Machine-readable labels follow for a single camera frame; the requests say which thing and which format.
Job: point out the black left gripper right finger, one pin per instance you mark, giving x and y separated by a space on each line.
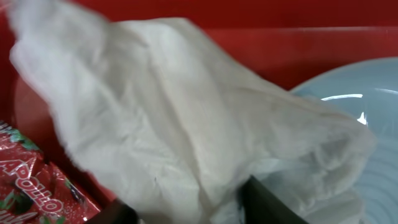
263 207

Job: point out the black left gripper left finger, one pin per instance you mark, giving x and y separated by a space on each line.
115 213

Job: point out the red snack wrapper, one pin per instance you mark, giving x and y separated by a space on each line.
34 190

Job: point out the white tissue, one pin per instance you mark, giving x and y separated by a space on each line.
173 126

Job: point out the large light blue plate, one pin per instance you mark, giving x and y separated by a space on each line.
368 91

